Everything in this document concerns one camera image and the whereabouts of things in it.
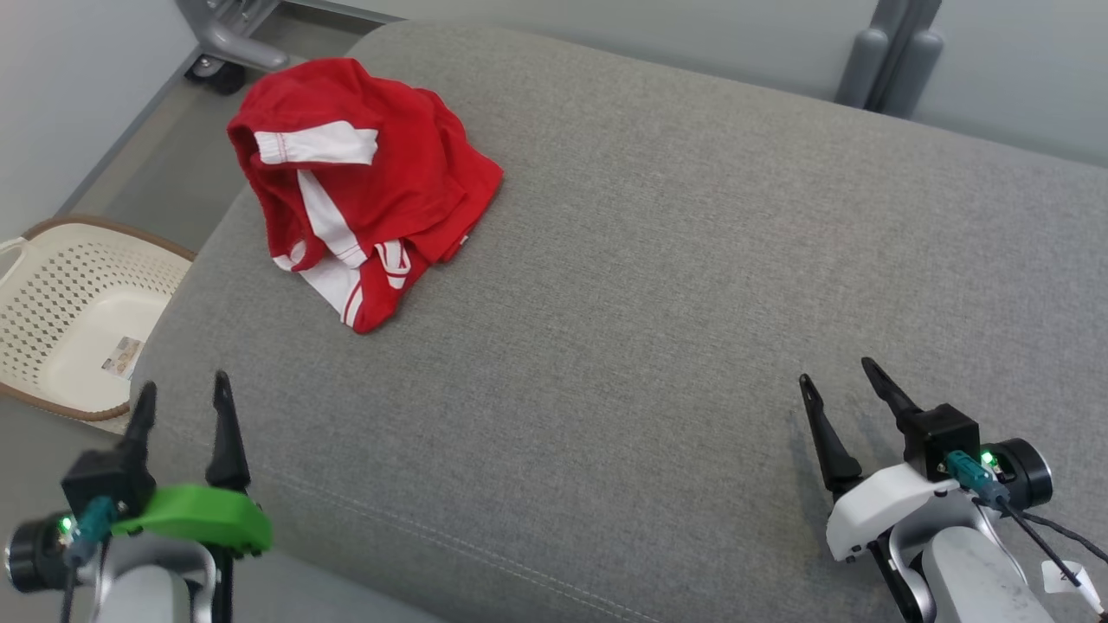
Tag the grey round post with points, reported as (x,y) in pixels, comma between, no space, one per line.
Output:
(861,69)
(917,78)

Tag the grey metal frame leg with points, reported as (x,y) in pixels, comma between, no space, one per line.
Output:
(229,39)

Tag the paper label in basket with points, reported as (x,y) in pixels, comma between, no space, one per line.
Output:
(121,356)

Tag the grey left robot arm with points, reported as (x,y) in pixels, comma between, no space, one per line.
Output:
(138,593)

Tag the red white basketball jersey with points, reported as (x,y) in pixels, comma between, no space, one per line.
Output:
(398,173)

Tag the grey upright rail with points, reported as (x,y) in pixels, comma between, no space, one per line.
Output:
(900,17)

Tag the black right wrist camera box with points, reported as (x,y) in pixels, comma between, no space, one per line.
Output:
(939,437)

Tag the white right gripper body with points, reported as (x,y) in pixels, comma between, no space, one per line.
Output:
(874,506)

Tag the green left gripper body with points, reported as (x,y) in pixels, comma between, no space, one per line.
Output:
(199,512)

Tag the cream plastic laundry basket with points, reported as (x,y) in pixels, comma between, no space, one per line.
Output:
(69,294)

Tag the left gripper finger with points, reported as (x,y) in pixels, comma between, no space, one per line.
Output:
(228,450)
(141,420)

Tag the grey fabric sofa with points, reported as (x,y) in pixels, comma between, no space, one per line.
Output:
(606,346)

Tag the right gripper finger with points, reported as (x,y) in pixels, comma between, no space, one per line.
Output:
(892,398)
(831,450)

